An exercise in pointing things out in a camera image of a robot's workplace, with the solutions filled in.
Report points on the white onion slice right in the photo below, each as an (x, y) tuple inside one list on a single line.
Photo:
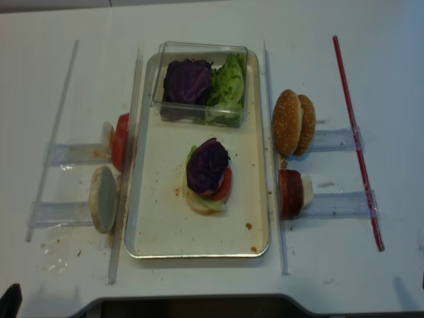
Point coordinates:
[(307, 191)]

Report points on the sesame bun rear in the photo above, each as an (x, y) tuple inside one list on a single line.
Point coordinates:
[(308, 122)]

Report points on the metal serving tray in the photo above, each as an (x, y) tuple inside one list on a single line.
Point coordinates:
[(160, 223)]

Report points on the purple cabbage leaf in box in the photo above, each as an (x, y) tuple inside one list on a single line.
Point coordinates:
[(186, 82)]

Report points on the green lettuce in box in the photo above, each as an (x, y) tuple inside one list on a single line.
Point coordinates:
[(226, 91)]

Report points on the bottom bun on tray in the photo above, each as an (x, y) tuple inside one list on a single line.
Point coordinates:
[(201, 205)]

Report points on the red tomato slice left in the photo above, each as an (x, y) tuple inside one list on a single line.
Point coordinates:
[(119, 142)]

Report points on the white onion slice left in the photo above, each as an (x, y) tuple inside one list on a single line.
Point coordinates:
[(107, 136)]

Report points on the clear holder lower left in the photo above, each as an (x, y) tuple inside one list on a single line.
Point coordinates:
[(55, 214)]

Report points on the sesame bun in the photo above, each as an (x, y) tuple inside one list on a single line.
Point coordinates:
[(308, 122), (286, 122)]

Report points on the clear rail far left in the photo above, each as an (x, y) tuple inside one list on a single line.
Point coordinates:
[(53, 139)]

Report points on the red plastic strip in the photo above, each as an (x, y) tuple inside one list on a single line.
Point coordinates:
[(370, 197)]

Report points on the clear holder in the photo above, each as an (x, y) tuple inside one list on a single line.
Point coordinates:
[(353, 205), (76, 154), (349, 139), (55, 214)]

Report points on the purple cabbage leaf on burger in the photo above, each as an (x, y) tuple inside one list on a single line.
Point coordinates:
[(206, 166)]

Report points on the green lettuce on burger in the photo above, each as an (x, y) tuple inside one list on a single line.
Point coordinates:
[(208, 178)]

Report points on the white onion slice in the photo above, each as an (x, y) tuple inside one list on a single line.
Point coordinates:
[(107, 136), (307, 191)]

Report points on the tomato slice on burger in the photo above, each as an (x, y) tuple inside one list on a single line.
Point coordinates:
[(222, 194)]

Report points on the sesame top bun front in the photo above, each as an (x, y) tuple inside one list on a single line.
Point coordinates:
[(286, 122)]

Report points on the clear holder upper right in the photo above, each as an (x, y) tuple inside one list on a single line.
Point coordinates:
[(349, 139)]

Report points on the clear holder upper left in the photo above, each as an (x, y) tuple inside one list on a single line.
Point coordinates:
[(76, 154)]

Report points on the black object bottom left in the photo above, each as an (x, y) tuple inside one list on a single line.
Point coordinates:
[(11, 301)]

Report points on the clear plastic lettuce box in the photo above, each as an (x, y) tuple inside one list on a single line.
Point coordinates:
[(179, 51)]

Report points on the pale bun bottom left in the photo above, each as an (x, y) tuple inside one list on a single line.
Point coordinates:
[(103, 199)]

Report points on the clear rail right of tray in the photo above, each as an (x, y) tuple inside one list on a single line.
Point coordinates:
[(275, 169)]

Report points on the clear holder lower right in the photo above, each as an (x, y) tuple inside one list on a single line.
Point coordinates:
[(353, 205)]

